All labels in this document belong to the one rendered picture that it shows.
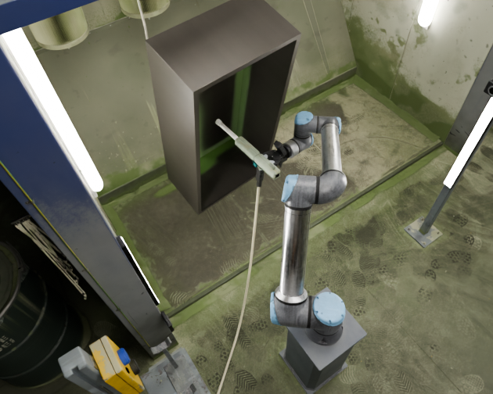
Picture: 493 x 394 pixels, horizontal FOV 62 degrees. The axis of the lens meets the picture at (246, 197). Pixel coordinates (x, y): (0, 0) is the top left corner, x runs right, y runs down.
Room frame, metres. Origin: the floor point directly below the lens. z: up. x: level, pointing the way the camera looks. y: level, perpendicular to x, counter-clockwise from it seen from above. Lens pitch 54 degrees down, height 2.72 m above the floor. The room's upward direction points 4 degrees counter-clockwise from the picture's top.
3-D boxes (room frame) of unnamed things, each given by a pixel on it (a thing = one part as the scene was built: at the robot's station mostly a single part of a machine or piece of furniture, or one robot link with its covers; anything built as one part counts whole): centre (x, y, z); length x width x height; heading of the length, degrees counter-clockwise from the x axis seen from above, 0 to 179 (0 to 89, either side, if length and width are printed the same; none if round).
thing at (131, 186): (2.63, 0.00, 0.11); 2.70 x 0.02 x 0.13; 120
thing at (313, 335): (0.67, -0.34, 0.69); 0.19 x 0.19 x 0.10
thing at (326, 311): (0.67, -0.33, 0.83); 0.17 x 0.15 x 0.18; 79
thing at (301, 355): (0.67, -0.34, 0.32); 0.31 x 0.31 x 0.64; 30
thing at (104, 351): (0.34, 0.43, 1.42); 0.12 x 0.06 x 0.26; 30
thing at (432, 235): (1.52, -1.30, 0.01); 0.20 x 0.20 x 0.01; 30
